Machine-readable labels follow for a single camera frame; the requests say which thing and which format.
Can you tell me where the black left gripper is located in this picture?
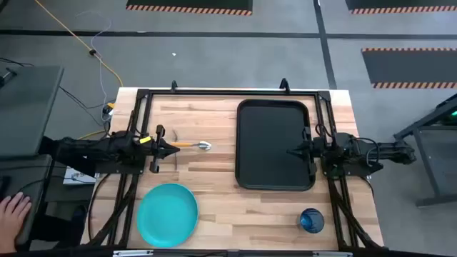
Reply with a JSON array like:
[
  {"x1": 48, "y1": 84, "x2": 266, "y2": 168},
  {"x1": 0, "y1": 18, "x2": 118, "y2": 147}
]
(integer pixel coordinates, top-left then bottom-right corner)
[{"x1": 149, "y1": 124, "x2": 181, "y2": 174}]

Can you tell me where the orange-handled metal spoon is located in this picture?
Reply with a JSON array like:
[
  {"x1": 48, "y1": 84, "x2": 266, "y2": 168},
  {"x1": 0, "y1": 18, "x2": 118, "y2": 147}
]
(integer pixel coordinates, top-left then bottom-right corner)
[{"x1": 170, "y1": 140, "x2": 213, "y2": 151}]

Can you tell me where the grey desk top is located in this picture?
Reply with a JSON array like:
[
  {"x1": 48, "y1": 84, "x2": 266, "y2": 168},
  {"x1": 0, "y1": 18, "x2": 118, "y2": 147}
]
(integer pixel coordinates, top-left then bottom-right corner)
[{"x1": 0, "y1": 65, "x2": 65, "y2": 160}]

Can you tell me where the thin grey floor cable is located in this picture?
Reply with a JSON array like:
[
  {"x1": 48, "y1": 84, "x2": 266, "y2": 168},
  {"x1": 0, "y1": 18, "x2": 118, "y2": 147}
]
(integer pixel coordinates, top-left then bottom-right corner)
[{"x1": 75, "y1": 10, "x2": 113, "y2": 105}]

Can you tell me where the blue translucent cup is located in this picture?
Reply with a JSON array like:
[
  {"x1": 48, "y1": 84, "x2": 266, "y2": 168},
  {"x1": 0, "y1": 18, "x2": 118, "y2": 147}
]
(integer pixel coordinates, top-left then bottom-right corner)
[{"x1": 298, "y1": 208, "x2": 326, "y2": 234}]

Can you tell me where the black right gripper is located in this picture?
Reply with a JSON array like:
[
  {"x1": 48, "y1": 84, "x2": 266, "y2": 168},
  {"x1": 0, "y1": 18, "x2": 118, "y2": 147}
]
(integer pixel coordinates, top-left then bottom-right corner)
[{"x1": 286, "y1": 126, "x2": 324, "y2": 176}]

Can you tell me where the black hazard-striped floor mat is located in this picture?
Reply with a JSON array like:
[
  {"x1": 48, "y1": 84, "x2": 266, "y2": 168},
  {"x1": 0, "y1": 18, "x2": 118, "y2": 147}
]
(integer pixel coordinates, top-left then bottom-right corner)
[
  {"x1": 125, "y1": 0, "x2": 253, "y2": 16},
  {"x1": 345, "y1": 0, "x2": 457, "y2": 15},
  {"x1": 361, "y1": 47, "x2": 457, "y2": 89}
]

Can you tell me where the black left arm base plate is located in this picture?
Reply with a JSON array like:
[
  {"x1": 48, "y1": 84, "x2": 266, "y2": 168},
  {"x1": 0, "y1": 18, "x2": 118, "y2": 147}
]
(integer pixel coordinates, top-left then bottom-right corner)
[{"x1": 94, "y1": 162, "x2": 147, "y2": 176}]

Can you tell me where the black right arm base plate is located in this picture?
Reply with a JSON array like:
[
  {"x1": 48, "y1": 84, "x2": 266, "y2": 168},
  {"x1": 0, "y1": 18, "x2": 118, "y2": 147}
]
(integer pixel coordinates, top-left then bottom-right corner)
[{"x1": 320, "y1": 148, "x2": 373, "y2": 179}]

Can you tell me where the black aluminium table frame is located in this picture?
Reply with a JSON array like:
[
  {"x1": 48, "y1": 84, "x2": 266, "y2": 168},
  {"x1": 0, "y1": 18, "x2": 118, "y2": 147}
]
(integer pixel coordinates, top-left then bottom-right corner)
[{"x1": 80, "y1": 78, "x2": 385, "y2": 251}]

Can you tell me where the black floor cable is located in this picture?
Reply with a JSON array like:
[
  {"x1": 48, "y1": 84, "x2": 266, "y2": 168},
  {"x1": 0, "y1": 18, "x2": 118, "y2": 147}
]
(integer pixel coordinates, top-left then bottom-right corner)
[{"x1": 0, "y1": 56, "x2": 117, "y2": 128}]

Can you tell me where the dark low desk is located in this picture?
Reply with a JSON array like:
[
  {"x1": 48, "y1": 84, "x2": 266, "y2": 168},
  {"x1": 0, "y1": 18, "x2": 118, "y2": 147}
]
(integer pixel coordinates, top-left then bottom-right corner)
[{"x1": 0, "y1": 155, "x2": 54, "y2": 247}]

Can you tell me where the person's hand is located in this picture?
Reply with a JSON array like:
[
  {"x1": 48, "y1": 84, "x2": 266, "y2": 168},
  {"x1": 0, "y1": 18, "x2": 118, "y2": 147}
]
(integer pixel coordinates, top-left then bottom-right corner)
[{"x1": 0, "y1": 191, "x2": 33, "y2": 254}]

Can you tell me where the teal plate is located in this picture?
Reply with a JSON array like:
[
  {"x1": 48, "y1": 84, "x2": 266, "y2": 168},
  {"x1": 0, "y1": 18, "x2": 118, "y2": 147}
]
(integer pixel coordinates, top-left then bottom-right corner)
[{"x1": 136, "y1": 183, "x2": 200, "y2": 248}]

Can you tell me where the white printed box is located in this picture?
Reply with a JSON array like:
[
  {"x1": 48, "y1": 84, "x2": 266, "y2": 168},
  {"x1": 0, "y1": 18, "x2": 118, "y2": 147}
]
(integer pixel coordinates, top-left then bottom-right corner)
[{"x1": 63, "y1": 166, "x2": 98, "y2": 186}]

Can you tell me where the black plastic tray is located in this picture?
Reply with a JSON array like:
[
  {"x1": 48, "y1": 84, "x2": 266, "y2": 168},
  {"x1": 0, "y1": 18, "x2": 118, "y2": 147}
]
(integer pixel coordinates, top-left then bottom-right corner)
[{"x1": 234, "y1": 99, "x2": 317, "y2": 192}]

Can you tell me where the black metal side table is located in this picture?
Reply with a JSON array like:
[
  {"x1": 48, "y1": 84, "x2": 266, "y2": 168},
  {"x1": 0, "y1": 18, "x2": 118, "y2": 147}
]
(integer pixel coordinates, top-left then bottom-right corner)
[{"x1": 393, "y1": 93, "x2": 457, "y2": 208}]

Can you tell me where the black handle on desk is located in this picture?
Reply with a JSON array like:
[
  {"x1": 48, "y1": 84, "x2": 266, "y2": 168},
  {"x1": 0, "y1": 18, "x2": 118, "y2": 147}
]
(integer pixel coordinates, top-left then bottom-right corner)
[{"x1": 0, "y1": 67, "x2": 18, "y2": 87}]

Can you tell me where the yellow floor cable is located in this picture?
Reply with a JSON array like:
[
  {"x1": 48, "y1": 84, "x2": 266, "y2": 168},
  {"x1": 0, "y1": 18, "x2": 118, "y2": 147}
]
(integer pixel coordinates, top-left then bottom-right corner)
[{"x1": 34, "y1": 0, "x2": 124, "y2": 141}]

